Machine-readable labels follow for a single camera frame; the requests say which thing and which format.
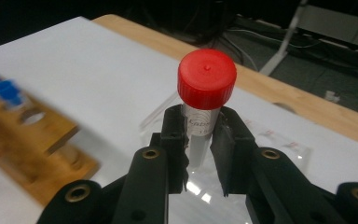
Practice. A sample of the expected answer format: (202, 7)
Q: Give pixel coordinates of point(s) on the red cap test tube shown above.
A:
(206, 77)

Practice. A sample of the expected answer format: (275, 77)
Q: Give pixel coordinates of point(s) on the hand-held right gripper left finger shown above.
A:
(146, 180)

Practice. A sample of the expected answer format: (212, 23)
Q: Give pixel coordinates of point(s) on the clear plastic tube rack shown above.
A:
(276, 143)

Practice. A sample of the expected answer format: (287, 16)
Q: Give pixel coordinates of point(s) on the white plug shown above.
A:
(332, 96)

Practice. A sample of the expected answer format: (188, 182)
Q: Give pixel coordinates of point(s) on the wooden test tube rack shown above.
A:
(52, 130)

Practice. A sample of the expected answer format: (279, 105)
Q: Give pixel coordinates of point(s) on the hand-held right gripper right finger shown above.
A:
(270, 186)

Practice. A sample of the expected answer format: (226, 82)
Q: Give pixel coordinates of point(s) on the white metal frame stand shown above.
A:
(279, 56)

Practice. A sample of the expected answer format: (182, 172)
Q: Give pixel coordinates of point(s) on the white table sheet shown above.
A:
(105, 77)

